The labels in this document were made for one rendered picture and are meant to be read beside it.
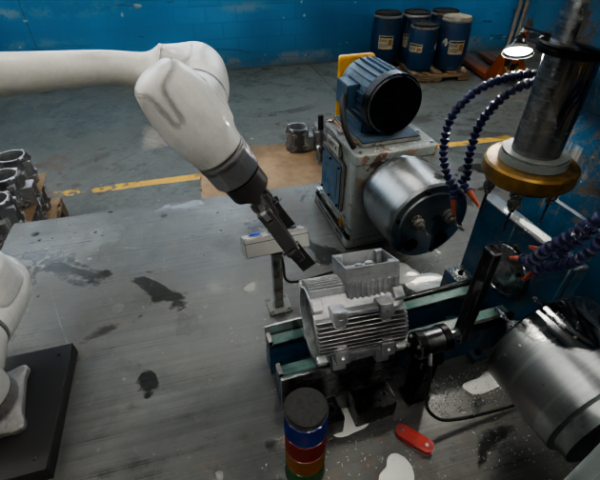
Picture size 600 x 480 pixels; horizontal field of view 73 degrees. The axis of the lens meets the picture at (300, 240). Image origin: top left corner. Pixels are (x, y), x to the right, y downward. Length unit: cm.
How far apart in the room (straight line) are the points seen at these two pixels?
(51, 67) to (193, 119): 24
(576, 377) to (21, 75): 97
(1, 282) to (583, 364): 117
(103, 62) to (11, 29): 570
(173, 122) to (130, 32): 561
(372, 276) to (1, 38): 604
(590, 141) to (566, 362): 51
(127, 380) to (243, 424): 33
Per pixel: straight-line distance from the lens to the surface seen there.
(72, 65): 76
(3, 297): 115
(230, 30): 622
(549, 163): 91
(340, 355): 87
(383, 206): 117
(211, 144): 63
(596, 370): 84
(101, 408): 116
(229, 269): 138
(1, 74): 73
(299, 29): 640
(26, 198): 292
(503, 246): 113
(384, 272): 88
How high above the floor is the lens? 172
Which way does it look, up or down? 39 degrees down
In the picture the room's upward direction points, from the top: straight up
